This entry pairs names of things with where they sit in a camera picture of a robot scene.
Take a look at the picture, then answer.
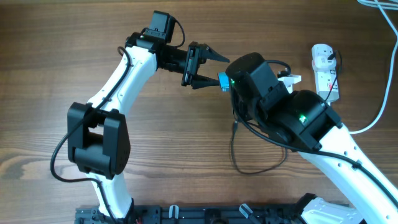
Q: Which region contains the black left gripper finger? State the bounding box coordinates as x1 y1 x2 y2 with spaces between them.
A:
191 75 220 90
203 44 229 62

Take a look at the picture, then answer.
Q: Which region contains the blue Galaxy smartphone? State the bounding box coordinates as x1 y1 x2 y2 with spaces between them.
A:
218 72 230 92

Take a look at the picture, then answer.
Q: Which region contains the black USB charging cable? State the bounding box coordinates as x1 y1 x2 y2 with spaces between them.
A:
230 49 343 175

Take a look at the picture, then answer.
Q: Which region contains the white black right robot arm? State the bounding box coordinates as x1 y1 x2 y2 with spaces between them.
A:
226 52 397 223

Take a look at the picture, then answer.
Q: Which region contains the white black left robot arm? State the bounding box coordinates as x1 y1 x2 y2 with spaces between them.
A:
50 11 229 223

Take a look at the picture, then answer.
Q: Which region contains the white USB charger plug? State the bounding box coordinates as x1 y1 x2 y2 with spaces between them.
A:
312 55 336 71

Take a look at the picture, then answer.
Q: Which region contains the white power strip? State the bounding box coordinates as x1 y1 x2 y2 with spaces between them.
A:
312 44 340 105

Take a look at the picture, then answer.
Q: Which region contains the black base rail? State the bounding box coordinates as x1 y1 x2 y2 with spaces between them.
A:
74 204 304 224

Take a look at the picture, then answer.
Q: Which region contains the white power strip cord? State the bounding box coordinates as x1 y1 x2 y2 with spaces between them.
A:
348 0 398 135

